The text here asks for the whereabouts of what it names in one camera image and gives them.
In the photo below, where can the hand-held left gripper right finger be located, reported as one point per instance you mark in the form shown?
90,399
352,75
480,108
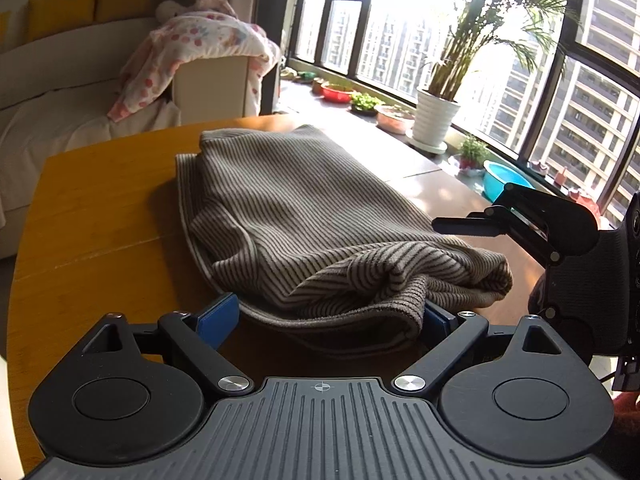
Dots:
440,325

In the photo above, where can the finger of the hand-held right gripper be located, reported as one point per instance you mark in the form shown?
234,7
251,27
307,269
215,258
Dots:
565,220
465,226

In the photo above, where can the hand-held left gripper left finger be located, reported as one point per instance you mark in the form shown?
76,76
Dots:
220,317

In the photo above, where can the striped brown sweater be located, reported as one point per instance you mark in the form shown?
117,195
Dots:
300,210

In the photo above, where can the small red ornament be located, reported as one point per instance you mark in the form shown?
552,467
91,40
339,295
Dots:
560,177

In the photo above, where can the cyan basin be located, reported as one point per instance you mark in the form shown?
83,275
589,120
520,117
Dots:
500,182

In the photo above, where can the small potted plant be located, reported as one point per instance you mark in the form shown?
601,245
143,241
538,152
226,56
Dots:
474,152

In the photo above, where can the white wheeled pot stand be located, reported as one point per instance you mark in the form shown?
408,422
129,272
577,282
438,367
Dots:
427,147

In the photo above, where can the white ribbed plant pot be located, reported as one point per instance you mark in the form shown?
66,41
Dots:
435,120

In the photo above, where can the pink basin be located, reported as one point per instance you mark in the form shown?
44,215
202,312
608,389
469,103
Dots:
395,121

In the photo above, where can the tray of green sprouts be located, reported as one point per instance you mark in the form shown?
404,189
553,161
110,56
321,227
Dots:
365,102

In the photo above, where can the red basin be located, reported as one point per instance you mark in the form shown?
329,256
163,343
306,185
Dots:
336,94

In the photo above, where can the tall green palm plant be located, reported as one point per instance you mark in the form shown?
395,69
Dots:
480,25

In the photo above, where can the beige cabinet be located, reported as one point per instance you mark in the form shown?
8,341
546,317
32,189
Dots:
210,90

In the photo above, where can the white sofa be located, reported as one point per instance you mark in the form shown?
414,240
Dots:
60,125

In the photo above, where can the floral pink blanket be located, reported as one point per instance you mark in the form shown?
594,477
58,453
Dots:
200,35

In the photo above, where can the dark curtain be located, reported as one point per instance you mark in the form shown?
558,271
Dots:
272,15

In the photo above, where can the black window frame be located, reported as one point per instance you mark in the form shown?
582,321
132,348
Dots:
365,10

